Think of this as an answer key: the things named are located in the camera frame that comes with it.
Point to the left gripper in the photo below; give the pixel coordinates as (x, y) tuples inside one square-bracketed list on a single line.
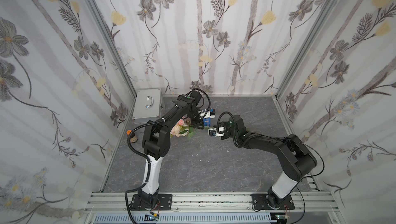
[(198, 120)]

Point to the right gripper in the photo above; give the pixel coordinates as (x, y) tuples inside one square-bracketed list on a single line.
[(217, 134)]

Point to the blue tape dispenser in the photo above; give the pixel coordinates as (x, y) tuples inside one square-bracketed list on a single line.
[(207, 122)]

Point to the pink rose bouquet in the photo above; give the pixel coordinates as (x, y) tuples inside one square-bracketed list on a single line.
[(183, 129)]

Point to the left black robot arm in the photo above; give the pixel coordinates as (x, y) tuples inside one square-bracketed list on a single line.
[(156, 140)]

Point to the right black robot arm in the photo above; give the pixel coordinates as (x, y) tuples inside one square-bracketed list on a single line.
[(294, 157)]

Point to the silver aluminium case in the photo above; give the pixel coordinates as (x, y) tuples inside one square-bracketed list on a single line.
[(148, 106)]

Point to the brown bottle orange cap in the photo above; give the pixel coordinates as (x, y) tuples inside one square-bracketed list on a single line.
[(131, 137)]

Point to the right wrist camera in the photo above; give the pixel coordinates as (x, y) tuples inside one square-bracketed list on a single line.
[(216, 132)]

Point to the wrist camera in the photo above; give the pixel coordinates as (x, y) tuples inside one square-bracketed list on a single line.
[(216, 132), (207, 113)]

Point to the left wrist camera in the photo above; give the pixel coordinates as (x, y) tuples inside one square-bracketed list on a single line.
[(207, 113)]

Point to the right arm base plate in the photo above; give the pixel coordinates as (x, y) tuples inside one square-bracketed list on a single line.
[(271, 202)]

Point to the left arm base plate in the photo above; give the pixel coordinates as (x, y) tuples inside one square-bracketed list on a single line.
[(160, 202)]

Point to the white slotted cable duct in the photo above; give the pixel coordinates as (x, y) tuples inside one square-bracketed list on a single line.
[(204, 218)]

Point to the aluminium mounting rail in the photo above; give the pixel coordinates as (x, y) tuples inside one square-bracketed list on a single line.
[(216, 202)]

